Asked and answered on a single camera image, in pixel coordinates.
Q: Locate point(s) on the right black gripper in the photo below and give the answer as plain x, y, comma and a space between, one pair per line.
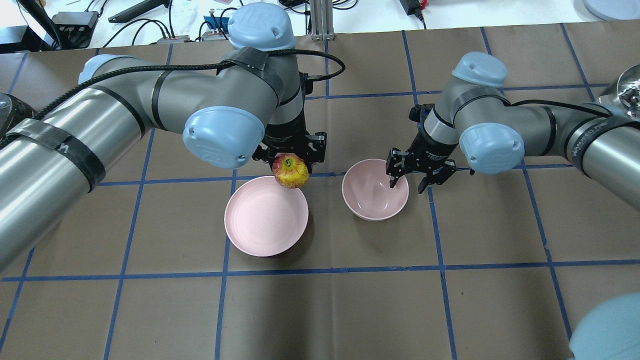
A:
426, 157

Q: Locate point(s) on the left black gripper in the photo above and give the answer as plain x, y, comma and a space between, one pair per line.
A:
286, 136

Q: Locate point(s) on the red yellow apple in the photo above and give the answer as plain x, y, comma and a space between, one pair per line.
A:
290, 171

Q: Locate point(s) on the pink bowl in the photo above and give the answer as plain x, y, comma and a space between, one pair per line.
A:
367, 193

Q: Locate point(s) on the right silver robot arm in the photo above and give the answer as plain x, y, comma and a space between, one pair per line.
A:
600, 139

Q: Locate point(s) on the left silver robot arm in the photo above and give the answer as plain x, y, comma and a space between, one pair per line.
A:
249, 106

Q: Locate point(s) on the pink plate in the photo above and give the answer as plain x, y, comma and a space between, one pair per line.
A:
263, 218

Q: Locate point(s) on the blue plate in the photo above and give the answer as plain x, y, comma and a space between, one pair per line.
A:
611, 10

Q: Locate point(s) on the black power adapter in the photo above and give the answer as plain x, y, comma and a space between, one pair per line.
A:
413, 7

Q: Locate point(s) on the steel steamer pot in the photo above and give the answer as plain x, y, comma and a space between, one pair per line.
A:
622, 97

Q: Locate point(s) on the aluminium frame post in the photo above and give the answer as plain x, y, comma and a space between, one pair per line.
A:
321, 18

